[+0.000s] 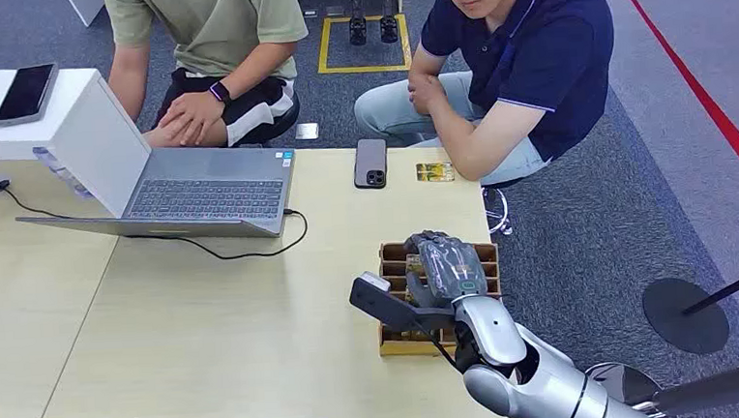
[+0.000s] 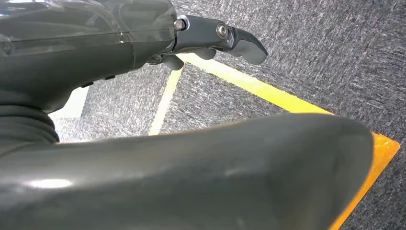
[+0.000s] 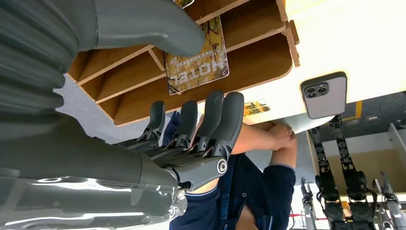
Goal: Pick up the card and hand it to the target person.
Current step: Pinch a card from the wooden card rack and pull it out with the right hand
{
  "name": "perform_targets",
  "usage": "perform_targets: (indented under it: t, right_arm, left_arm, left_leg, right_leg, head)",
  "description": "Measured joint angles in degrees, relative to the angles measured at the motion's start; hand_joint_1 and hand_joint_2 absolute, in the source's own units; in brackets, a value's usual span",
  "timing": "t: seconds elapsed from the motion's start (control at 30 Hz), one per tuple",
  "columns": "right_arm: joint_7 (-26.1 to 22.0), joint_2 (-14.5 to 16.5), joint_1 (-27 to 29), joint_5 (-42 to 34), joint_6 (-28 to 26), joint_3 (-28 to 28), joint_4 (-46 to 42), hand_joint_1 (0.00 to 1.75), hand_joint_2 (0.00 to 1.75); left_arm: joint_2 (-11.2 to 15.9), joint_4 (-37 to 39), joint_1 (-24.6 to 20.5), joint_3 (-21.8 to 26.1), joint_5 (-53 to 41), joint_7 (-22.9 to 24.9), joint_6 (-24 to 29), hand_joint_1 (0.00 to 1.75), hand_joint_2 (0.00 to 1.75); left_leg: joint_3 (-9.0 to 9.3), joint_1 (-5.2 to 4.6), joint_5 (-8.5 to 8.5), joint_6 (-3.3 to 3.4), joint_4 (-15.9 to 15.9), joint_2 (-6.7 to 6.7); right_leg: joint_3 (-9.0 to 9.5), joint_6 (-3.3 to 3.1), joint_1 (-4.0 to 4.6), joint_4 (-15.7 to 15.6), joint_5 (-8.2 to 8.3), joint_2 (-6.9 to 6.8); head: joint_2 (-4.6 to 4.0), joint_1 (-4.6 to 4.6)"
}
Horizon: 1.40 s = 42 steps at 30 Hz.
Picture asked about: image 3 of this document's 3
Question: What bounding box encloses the person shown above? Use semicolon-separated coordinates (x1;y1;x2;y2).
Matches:
161;111;335;230

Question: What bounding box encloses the black robot leg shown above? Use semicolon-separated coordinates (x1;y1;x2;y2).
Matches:
329;115;379;230
308;126;346;230

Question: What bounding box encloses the wooden compartment tray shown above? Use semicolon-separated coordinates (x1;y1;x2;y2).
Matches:
67;0;300;127

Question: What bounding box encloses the grey smartphone with camera lenses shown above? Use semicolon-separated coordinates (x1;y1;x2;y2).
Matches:
300;71;348;120

